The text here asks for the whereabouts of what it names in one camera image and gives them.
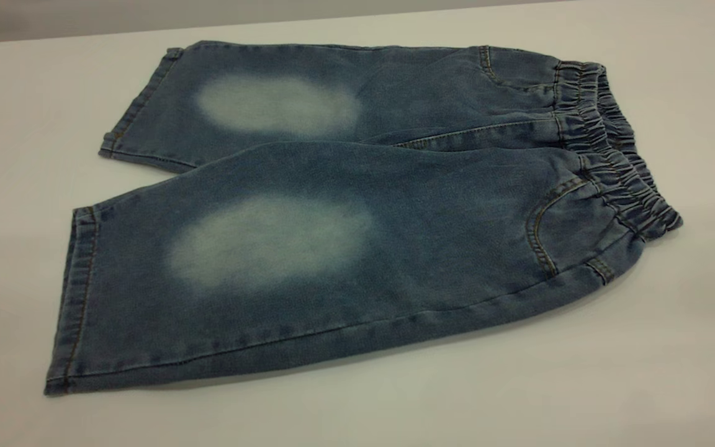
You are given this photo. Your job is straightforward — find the blue denim jeans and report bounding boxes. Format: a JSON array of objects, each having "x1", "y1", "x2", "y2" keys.
[{"x1": 44, "y1": 40, "x2": 684, "y2": 397}]

